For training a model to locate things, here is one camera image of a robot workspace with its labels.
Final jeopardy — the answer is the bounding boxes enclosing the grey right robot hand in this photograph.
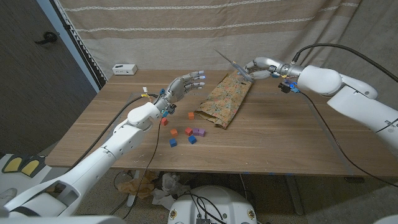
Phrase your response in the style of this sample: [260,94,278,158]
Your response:
[244,57,290,80]

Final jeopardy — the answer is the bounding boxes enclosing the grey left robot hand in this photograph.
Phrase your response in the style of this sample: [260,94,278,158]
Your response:
[155,70,206,112]

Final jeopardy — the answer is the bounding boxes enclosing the blue tan handled scissors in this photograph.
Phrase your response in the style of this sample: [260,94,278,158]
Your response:
[213,48,255,83]

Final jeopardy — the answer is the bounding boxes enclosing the floral brown wrapping paper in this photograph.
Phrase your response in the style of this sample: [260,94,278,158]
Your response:
[194,70,254,130]

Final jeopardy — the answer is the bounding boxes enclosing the crumpled white paper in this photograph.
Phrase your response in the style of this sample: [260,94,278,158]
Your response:
[151,172,192,211]

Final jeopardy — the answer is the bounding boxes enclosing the crumpled brown paper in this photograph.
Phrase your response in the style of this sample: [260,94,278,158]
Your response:
[117,170,159,200]

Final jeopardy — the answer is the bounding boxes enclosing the white power strip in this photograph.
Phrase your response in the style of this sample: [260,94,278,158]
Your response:
[112,63,138,76]

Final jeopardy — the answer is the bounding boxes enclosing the beige striped curtain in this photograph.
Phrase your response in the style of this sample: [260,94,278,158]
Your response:
[57,0,363,81]

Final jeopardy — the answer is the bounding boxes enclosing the metal table leg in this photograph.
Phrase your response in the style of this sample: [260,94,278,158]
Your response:
[284,175,305,216]
[126,170,141,208]

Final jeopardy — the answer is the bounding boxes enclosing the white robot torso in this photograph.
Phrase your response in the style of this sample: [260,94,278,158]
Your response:
[167,185,258,224]

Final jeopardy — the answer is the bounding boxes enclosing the dark wooden door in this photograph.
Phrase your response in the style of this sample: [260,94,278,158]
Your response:
[0,0,100,158]

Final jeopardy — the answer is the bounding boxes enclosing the black yellow foot pedal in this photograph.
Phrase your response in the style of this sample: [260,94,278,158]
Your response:
[1,154,47,179]

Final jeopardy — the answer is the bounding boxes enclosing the white shoe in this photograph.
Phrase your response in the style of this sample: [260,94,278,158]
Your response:
[0,187,18,208]

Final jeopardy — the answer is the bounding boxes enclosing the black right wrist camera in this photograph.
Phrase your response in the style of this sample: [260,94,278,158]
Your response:
[278,81,293,94]

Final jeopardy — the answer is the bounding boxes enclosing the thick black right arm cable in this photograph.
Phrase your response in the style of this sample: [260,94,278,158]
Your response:
[291,43,398,84]

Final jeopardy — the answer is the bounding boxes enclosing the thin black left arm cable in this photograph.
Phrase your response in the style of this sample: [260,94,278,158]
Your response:
[109,119,162,220]

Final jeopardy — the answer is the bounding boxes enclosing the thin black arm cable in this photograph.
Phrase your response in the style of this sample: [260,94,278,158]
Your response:
[298,91,398,189]
[109,119,162,220]

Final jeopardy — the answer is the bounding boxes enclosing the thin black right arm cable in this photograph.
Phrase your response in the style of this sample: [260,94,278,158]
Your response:
[298,91,398,189]

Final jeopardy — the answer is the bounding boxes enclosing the black backdrop frame bar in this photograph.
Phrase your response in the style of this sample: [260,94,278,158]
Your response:
[49,0,108,91]

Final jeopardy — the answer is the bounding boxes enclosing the black torso cable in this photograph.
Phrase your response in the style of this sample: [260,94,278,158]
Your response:
[185,192,225,224]

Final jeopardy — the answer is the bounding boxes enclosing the black door handle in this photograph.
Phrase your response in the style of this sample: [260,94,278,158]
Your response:
[34,31,58,45]

